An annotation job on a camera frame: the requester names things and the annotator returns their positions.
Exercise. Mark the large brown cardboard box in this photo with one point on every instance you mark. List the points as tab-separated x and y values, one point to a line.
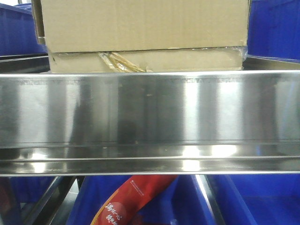
107	36

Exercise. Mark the stainless steel shelf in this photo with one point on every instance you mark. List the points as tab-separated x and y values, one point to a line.
71	126

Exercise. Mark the blue bin lower middle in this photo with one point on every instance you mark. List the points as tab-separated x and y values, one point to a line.
182	203

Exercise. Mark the blue bin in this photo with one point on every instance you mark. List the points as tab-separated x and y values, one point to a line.
30	189
17	31
258	199
182	203
274	29

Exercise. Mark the red snack bag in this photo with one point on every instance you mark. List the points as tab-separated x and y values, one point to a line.
130	197

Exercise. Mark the blue bin lower right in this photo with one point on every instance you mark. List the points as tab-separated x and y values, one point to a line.
258	199

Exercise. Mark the blue bin lower left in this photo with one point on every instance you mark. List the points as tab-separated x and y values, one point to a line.
30	189

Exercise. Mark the blue bin upper right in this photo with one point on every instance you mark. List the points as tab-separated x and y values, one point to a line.
274	29

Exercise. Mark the blue bin upper left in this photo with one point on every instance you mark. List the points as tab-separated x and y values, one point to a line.
17	31

